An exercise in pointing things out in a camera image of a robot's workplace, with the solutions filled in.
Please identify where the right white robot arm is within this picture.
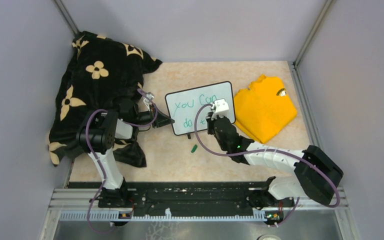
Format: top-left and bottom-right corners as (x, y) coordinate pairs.
(205, 112), (344, 208)

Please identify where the purple cable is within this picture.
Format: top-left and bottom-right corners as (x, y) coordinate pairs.
(85, 88), (159, 234)
(193, 103), (341, 229)

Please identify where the yellow folded sweatshirt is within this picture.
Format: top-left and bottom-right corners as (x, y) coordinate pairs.
(233, 74), (298, 144)

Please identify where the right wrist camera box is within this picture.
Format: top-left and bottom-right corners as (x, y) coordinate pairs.
(210, 98), (229, 121)

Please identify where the aluminium frame post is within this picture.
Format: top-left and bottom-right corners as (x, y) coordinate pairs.
(293, 0), (336, 69)
(52, 0), (80, 36)

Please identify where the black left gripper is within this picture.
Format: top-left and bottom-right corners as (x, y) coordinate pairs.
(133, 103), (175, 128)

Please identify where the green marker cap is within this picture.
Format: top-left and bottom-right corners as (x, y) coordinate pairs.
(190, 144), (198, 153)

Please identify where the black framed whiteboard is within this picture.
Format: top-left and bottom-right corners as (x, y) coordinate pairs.
(165, 81), (236, 136)

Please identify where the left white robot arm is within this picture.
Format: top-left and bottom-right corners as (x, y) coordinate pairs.
(76, 99), (175, 208)

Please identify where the black floral plush blanket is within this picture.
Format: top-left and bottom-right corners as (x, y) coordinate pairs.
(48, 31), (162, 168)

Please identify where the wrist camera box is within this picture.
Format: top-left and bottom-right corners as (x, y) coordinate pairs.
(210, 98), (229, 121)
(143, 92), (155, 108)

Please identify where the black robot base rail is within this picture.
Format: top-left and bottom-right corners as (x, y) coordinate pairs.
(49, 181), (295, 222)

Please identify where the aluminium frame post left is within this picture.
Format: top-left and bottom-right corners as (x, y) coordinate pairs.
(52, 0), (80, 36)

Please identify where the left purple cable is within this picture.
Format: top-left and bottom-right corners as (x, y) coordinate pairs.
(85, 88), (159, 234)

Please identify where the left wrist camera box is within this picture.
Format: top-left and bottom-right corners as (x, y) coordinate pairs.
(143, 92), (155, 108)

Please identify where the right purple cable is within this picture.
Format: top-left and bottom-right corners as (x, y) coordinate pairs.
(193, 103), (341, 229)

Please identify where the aluminium frame post right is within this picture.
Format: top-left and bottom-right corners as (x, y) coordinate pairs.
(293, 0), (336, 69)

